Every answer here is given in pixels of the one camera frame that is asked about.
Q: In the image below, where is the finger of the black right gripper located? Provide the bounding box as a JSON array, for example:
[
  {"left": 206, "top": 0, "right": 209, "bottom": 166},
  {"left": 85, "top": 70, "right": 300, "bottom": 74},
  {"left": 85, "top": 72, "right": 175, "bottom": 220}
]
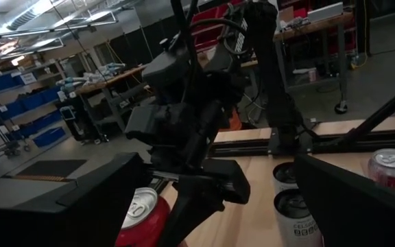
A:
[{"left": 156, "top": 174, "right": 226, "bottom": 247}]

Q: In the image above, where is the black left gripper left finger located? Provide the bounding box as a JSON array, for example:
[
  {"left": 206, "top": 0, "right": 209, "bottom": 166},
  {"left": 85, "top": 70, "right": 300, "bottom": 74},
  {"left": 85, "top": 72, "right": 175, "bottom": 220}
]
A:
[{"left": 0, "top": 152, "right": 152, "bottom": 247}]

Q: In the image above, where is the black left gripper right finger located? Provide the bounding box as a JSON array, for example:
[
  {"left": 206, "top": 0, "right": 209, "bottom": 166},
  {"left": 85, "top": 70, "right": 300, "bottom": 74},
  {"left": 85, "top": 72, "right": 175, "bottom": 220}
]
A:
[{"left": 293, "top": 153, "right": 395, "bottom": 247}]

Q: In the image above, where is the red Coca-Cola can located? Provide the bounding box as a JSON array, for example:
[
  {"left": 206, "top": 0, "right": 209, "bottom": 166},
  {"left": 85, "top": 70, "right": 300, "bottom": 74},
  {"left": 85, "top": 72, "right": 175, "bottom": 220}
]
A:
[{"left": 115, "top": 187, "right": 189, "bottom": 247}]

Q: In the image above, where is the white Celsius can black lid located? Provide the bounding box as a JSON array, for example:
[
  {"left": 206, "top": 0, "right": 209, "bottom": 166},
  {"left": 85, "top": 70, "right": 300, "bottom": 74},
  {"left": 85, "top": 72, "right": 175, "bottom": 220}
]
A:
[
  {"left": 273, "top": 188, "right": 324, "bottom": 247},
  {"left": 272, "top": 161, "right": 300, "bottom": 195}
]

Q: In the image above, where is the black mat orange striped edge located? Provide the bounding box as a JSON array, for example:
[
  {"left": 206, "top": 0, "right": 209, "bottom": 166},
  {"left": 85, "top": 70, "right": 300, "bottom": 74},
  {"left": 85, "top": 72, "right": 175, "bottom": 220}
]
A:
[{"left": 5, "top": 158, "right": 88, "bottom": 183}]

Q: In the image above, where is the orange shop vacuum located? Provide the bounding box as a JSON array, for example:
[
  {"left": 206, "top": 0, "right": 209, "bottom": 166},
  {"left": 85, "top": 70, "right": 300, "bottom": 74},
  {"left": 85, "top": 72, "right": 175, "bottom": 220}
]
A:
[{"left": 217, "top": 106, "right": 243, "bottom": 133}]

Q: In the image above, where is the silver Diet Coke can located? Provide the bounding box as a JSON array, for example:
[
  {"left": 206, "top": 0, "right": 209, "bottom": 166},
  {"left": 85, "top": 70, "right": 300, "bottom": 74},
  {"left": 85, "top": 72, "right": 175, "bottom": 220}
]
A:
[{"left": 367, "top": 148, "right": 395, "bottom": 193}]

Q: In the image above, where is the metal workbench wooden top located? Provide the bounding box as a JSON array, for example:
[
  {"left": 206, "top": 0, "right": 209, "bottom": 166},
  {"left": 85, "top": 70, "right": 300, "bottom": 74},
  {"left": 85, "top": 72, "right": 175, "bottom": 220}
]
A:
[
  {"left": 73, "top": 63, "right": 157, "bottom": 145},
  {"left": 240, "top": 12, "right": 355, "bottom": 116}
]

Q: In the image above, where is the blue storage bin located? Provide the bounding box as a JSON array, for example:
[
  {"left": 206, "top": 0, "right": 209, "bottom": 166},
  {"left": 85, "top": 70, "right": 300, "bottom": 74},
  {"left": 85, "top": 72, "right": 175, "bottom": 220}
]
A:
[
  {"left": 34, "top": 110, "right": 63, "bottom": 131},
  {"left": 0, "top": 73, "right": 23, "bottom": 92},
  {"left": 19, "top": 88, "right": 61, "bottom": 110},
  {"left": 32, "top": 126, "right": 67, "bottom": 148}
]

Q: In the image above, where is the white framed tablet device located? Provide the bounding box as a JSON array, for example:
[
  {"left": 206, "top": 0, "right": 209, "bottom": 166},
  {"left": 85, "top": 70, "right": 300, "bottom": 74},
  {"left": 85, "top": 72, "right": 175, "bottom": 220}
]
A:
[{"left": 59, "top": 105, "right": 77, "bottom": 121}]

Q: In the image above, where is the white box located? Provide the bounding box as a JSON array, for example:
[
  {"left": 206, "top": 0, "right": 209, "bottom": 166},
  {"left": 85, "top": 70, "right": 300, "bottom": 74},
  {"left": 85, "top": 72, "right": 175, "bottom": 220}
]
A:
[{"left": 307, "top": 1, "right": 345, "bottom": 23}]

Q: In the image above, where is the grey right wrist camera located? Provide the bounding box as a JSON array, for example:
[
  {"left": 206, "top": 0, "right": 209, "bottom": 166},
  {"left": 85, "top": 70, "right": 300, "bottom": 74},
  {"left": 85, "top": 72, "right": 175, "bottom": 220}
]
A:
[{"left": 141, "top": 37, "right": 198, "bottom": 93}]

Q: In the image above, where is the yellow hanging cable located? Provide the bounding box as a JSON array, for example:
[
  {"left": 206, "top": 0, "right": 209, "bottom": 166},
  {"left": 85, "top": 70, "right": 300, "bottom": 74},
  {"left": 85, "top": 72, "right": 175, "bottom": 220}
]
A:
[{"left": 350, "top": 0, "right": 370, "bottom": 69}]

